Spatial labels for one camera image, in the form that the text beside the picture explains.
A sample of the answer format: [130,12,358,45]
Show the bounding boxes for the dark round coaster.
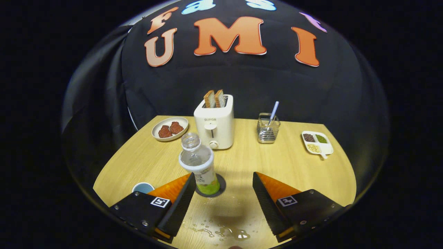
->
[195,174,226,198]

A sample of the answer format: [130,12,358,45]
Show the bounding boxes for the cream toaster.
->
[193,94,235,150]

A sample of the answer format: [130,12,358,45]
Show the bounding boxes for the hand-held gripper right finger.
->
[252,172,348,242]

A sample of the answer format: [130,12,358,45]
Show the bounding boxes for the beige oval plate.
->
[152,117,189,142]

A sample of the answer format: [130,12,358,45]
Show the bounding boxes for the wooden table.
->
[93,115,357,249]

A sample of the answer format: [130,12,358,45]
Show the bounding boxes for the white divided dish with beans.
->
[302,131,334,159]

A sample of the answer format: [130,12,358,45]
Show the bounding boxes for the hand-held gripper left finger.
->
[109,173,197,244]

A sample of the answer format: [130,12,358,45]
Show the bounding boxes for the spilled liquid puddle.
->
[189,221,251,242]

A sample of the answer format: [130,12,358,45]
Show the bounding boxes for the white cup with handle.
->
[132,182,155,194]

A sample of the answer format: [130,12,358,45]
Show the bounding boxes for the thin metal utensil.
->
[266,101,279,128]

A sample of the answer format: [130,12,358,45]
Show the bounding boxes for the clear juice bottle green label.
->
[179,132,220,195]

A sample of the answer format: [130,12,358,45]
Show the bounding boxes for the metal wire utensil holder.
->
[257,113,281,144]

